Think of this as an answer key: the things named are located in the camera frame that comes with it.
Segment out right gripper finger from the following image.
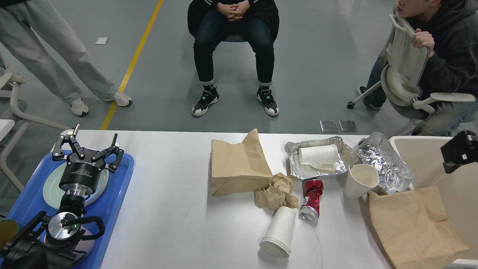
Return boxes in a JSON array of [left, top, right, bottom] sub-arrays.
[[440, 130, 478, 174]]

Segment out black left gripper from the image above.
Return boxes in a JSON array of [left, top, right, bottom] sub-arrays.
[[52, 123, 125, 195]]

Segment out green plate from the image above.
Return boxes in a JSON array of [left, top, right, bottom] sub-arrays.
[[43, 162, 109, 209]]

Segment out pink mug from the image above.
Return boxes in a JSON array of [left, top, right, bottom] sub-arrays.
[[73, 240, 95, 259]]

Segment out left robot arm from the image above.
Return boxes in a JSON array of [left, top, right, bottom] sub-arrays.
[[1, 124, 124, 269]]

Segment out pink plate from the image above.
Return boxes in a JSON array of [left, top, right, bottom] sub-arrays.
[[85, 182, 107, 207]]

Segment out beige plastic bin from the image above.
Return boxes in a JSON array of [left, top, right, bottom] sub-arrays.
[[389, 136, 478, 269]]

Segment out blue plastic tray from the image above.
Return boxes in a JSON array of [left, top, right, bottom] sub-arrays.
[[7, 153, 134, 269]]

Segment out crumpled aluminium foil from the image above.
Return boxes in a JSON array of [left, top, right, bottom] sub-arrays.
[[354, 132, 417, 194]]

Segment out white office chair right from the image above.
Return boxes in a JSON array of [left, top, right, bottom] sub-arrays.
[[347, 14, 476, 117]]

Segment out flat brown paper bag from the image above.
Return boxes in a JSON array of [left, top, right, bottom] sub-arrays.
[[369, 187, 469, 269]]

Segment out dark teal cup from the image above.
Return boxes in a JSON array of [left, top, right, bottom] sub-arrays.
[[0, 219, 19, 249]]

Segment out upright white paper cup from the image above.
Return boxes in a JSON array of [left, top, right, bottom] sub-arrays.
[[343, 164, 379, 199]]

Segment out floor socket plate right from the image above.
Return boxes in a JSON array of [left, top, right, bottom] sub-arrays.
[[338, 120, 357, 132]]

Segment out floor socket plate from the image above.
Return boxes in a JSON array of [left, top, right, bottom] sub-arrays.
[[338, 120, 357, 132], [320, 120, 338, 133]]

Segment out seated person on right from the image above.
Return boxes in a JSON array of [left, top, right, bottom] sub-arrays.
[[358, 0, 478, 136]]

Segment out paper cup in foil tray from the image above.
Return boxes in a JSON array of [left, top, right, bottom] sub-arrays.
[[298, 144, 338, 169]]

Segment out floor socket plate left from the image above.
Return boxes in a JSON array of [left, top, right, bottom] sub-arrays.
[[320, 120, 338, 133]]

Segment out standing person grey trousers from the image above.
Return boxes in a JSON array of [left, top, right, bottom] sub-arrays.
[[0, 0, 133, 117]]

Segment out aluminium foil tray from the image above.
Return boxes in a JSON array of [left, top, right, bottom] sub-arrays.
[[285, 136, 359, 180]]

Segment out crushed red can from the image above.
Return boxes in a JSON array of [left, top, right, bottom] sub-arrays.
[[299, 179, 324, 222]]

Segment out large brown paper bag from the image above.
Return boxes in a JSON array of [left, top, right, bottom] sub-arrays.
[[211, 129, 273, 196]]

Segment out chair under middle person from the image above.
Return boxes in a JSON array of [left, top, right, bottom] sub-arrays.
[[223, 33, 246, 43]]

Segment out seated person dark jeans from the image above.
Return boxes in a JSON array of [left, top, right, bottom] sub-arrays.
[[187, 0, 280, 118]]

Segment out crumpled brown paper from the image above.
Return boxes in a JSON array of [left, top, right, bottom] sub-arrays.
[[254, 173, 299, 211]]

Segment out lying white paper cup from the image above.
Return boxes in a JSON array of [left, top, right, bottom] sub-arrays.
[[259, 206, 296, 258]]

